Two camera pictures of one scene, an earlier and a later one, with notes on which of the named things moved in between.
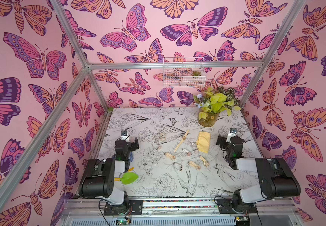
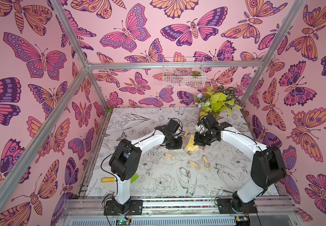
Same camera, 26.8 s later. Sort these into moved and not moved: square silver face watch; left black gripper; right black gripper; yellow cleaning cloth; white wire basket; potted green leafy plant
Moved: left black gripper; square silver face watch; right black gripper; yellow cleaning cloth
Not moved: potted green leafy plant; white wire basket
